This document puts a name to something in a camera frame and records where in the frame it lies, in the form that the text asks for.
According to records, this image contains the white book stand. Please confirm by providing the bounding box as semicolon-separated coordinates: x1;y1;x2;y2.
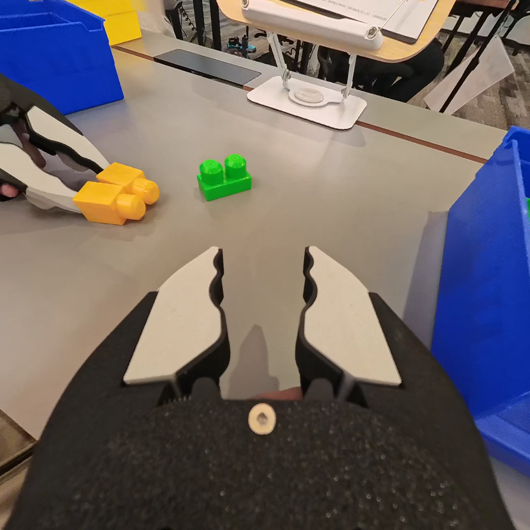
247;0;386;131

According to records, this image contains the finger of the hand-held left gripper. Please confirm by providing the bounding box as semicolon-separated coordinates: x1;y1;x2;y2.
23;105;113;176
0;124;85;214

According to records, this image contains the white angled panel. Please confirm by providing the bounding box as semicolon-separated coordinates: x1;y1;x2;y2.
425;38;516;113

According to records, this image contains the yellow plastic bin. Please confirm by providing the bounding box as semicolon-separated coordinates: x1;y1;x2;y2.
71;0;143;47

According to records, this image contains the printed instruction sheet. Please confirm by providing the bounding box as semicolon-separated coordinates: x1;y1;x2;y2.
286;0;441;44

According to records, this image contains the green two-stud toy block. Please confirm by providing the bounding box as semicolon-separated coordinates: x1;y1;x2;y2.
197;154;253;203

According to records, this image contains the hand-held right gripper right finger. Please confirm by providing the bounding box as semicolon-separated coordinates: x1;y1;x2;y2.
296;246;405;389

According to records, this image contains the blue plastic bin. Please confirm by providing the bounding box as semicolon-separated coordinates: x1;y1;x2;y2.
0;0;126;118
430;126;530;478

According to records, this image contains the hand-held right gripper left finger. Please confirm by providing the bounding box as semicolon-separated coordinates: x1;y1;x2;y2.
123;246;230;386

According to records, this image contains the black flat panel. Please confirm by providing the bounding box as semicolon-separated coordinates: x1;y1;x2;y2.
155;48;262;87

